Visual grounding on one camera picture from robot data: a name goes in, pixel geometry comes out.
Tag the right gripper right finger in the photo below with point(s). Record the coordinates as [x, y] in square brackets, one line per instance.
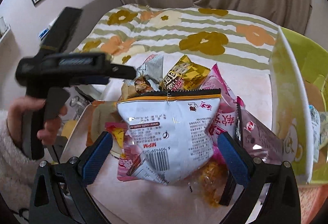
[282, 202]

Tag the pink strawberry rice snack bag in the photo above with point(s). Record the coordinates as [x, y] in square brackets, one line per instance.
[225, 117]

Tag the person's left hand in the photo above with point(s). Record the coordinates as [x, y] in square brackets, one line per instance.
[14, 120]

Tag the orange waffle snack pack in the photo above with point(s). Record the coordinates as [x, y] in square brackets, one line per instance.
[212, 179]

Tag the white barcode snack bag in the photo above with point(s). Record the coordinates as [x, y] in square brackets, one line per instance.
[170, 127]

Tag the white fluffy sleeve forearm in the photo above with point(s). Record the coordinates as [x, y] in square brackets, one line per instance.
[17, 171]

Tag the floral striped quilt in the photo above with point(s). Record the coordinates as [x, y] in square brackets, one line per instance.
[225, 36]

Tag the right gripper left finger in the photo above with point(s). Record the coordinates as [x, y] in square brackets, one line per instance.
[60, 192]

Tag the pink marshmallow bag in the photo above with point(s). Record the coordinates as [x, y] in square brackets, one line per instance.
[132, 163]

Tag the green cardboard box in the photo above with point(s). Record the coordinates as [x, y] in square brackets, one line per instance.
[298, 70]

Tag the purple snack bag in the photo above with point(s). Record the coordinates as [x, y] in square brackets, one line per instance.
[258, 140]

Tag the grey headboard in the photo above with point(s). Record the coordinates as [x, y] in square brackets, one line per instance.
[91, 14]

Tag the silver snack bag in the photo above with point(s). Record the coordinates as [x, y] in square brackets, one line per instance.
[148, 77]

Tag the blue white snack bag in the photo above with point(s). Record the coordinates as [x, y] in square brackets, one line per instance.
[319, 130]

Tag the yellow chocolate snack bag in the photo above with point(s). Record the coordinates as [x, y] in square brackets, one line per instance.
[185, 75]

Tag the cream orange snack bag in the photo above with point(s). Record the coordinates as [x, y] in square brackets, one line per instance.
[102, 112]

